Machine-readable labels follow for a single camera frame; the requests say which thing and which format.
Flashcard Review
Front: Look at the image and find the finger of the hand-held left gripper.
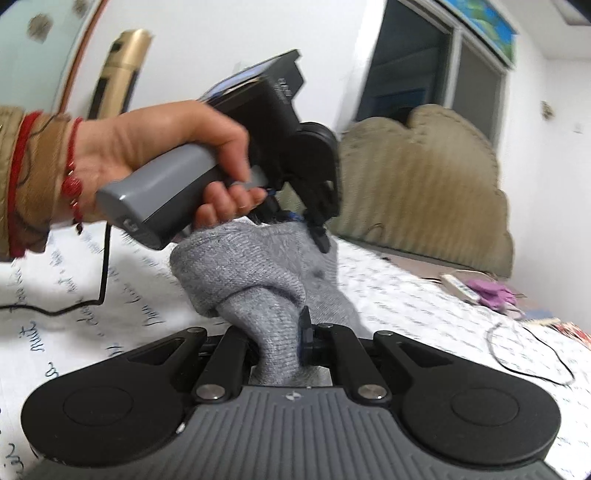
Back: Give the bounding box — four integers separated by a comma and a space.
301, 177, 341, 254
257, 188, 306, 225

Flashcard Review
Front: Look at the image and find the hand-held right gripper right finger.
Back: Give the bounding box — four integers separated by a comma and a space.
298, 305, 445, 403

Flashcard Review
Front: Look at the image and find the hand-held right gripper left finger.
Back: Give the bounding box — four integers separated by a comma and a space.
122, 325, 254, 403

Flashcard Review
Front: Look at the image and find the grey knit sweater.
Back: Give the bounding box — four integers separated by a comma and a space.
169, 220, 371, 387

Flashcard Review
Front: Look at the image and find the person's left forearm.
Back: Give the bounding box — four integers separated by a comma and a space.
0, 105, 78, 263

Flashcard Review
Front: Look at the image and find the person's left hand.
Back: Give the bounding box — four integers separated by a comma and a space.
68, 99, 269, 232

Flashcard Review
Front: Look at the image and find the olive quilted headboard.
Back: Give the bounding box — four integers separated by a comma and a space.
329, 103, 516, 281

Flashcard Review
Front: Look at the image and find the white script printed bed sheet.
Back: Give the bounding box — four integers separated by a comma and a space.
0, 222, 591, 480

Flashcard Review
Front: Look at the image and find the dark window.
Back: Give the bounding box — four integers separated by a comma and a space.
355, 0, 509, 136

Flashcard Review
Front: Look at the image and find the white power strip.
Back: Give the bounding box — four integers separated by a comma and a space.
440, 272, 482, 304

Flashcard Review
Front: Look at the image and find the gold tower air conditioner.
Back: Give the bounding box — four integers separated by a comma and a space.
87, 28, 154, 121

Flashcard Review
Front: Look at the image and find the purple cloth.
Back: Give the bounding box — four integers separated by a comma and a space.
465, 276, 522, 311

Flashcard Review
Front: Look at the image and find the blue green printed panel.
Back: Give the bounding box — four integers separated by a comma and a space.
438, 0, 519, 71

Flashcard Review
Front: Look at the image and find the red printed flat item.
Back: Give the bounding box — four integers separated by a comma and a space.
551, 320, 591, 350

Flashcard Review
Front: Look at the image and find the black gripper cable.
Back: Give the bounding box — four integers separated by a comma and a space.
0, 223, 113, 318

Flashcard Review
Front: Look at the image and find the thin black cable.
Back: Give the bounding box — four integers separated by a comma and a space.
486, 320, 576, 385

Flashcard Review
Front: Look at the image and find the red beaded string bracelet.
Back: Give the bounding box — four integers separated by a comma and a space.
61, 116, 87, 234

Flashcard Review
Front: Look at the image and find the frosted glass door wooden frame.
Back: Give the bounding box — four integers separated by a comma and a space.
0, 0, 109, 118

